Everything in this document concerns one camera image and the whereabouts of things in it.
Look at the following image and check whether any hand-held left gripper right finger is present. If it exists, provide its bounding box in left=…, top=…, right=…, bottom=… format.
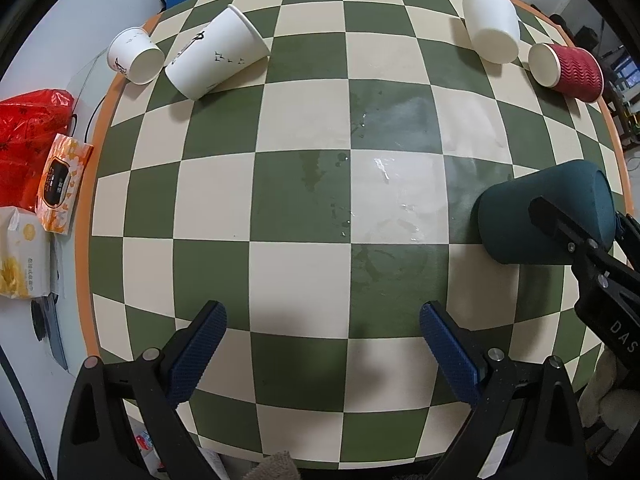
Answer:
left=419, top=301, right=587, bottom=480

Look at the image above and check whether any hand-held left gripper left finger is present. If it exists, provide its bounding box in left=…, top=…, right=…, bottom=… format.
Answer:
left=59, top=301, right=229, bottom=480

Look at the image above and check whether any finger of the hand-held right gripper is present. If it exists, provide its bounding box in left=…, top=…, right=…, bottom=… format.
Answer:
left=612, top=211, right=640, bottom=269
left=528, top=195, right=640, bottom=292

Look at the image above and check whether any dark teal cup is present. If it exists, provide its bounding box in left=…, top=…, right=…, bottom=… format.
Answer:
left=476, top=159, right=617, bottom=266

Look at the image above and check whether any red ribbed paper cup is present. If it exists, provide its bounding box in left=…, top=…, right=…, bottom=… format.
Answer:
left=528, top=42, right=605, bottom=102

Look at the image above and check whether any plain white paper cup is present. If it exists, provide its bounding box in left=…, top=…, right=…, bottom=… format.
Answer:
left=461, top=0, right=521, bottom=65

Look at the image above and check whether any large printed white paper cup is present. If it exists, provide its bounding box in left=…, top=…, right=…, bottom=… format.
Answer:
left=164, top=4, right=273, bottom=101

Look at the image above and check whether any small printed white paper cup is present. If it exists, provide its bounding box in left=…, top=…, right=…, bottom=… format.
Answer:
left=107, top=26, right=166, bottom=86

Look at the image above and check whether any beige fuzzy towel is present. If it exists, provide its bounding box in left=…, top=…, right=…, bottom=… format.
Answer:
left=580, top=345, right=640, bottom=464

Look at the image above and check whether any green cream checkered table mat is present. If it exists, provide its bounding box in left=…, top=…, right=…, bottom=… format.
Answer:
left=75, top=0, right=627, bottom=472

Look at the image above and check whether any grey fuzzy cloth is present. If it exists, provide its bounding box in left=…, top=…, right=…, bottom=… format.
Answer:
left=245, top=450, right=301, bottom=480

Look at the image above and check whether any black round disc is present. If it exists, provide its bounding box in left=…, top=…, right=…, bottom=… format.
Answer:
left=30, top=297, right=49, bottom=342

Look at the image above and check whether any yellow white tissue packet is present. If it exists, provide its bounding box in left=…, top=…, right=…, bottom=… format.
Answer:
left=0, top=205, right=52, bottom=301

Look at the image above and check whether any orange wet wipes packet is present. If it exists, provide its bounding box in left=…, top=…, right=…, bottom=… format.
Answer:
left=34, top=133, right=95, bottom=235

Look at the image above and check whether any red plastic bag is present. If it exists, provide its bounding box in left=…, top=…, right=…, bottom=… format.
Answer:
left=0, top=88, right=76, bottom=209

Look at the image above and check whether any thick dark cable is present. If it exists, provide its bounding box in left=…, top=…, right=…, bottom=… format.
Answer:
left=0, top=345, right=56, bottom=480

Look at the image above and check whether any thin black cable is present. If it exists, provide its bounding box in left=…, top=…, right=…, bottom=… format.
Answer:
left=67, top=92, right=109, bottom=144

